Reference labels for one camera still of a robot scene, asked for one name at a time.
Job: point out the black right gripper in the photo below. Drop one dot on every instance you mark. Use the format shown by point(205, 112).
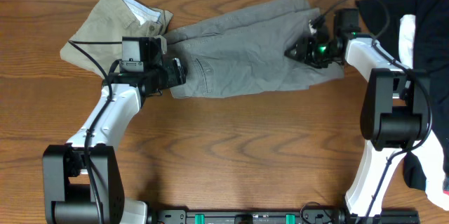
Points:
point(304, 53)

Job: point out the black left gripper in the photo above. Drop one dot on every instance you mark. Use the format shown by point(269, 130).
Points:
point(175, 74)

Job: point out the grey shorts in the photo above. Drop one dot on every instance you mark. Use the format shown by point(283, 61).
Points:
point(242, 52)

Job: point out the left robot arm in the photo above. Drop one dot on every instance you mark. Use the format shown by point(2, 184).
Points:
point(81, 179)

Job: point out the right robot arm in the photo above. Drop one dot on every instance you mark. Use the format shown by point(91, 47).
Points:
point(396, 115)

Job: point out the black garment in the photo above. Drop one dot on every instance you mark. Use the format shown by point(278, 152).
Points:
point(430, 49)

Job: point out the folded khaki shorts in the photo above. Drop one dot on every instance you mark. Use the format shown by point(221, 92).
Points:
point(111, 20)

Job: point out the left green clamp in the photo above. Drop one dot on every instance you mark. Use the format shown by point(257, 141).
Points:
point(199, 219)

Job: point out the green clamp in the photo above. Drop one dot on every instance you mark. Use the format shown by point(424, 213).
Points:
point(199, 219)
point(290, 219)

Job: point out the right green clamp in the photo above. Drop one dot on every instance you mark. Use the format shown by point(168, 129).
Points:
point(290, 219)

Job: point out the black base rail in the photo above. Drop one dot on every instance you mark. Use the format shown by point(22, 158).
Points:
point(306, 215)

